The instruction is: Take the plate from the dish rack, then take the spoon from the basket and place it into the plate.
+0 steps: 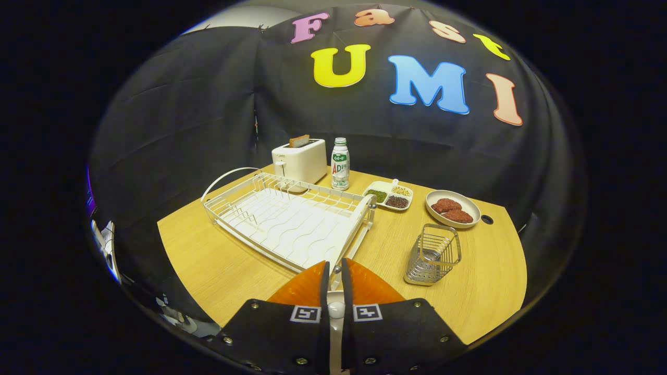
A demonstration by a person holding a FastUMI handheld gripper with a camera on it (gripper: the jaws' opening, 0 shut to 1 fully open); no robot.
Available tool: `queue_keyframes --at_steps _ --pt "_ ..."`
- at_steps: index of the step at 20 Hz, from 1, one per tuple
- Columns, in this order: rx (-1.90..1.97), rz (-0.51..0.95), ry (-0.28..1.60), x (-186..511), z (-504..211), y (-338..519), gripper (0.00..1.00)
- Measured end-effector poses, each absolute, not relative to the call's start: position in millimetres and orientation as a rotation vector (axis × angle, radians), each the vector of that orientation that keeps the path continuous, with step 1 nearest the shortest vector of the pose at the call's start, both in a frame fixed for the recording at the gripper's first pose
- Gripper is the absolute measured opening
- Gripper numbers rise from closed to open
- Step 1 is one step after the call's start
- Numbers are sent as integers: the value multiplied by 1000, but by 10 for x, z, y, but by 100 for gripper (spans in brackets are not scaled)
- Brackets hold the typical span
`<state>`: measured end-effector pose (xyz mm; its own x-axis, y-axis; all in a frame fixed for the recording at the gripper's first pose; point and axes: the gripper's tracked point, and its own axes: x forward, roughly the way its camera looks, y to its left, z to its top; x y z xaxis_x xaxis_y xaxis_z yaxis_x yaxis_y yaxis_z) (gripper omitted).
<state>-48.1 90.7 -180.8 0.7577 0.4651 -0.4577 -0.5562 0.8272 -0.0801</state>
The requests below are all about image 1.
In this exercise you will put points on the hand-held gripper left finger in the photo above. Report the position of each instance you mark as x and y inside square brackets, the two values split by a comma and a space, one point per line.
[281, 333]

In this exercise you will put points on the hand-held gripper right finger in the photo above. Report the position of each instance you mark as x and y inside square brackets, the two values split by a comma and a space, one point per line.
[396, 333]

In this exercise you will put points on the white plate with meat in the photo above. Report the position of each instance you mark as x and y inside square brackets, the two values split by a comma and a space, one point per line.
[469, 205]

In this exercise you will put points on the white divided dish with beans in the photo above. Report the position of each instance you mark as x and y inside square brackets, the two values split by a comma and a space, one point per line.
[383, 186]

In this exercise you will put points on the white drip tray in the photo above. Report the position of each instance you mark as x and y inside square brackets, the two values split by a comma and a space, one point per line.
[292, 229]

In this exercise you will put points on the brown meat patty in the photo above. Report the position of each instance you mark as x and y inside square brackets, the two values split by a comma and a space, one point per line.
[458, 216]
[446, 204]

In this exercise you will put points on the white toaster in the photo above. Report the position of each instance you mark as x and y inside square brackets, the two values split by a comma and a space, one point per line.
[302, 161]

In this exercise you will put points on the white milk bottle green label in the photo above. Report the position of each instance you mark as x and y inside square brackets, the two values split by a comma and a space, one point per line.
[340, 169]

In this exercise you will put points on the toasted bread slice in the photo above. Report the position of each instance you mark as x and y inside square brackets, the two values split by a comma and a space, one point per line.
[299, 140]

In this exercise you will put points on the black backdrop cloth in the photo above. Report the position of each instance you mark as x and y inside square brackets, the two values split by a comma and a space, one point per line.
[182, 130]

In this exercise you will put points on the lit purple screen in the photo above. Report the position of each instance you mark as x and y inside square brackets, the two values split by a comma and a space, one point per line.
[89, 192]

